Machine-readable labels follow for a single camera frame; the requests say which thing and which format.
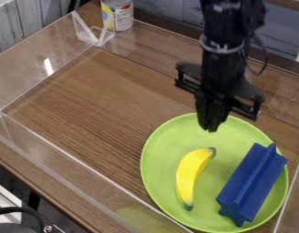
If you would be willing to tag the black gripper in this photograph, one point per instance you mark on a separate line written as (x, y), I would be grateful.
(221, 88)

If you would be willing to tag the yellow toy banana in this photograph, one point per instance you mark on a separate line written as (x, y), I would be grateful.
(191, 165)

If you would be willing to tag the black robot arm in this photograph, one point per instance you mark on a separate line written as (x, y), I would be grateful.
(232, 21)

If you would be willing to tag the green round plate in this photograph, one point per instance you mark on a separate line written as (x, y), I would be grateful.
(177, 138)

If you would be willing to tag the blue plastic block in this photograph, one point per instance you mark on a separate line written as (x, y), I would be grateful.
(249, 185)

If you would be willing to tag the clear acrylic enclosure wall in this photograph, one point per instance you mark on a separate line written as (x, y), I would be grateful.
(84, 95)

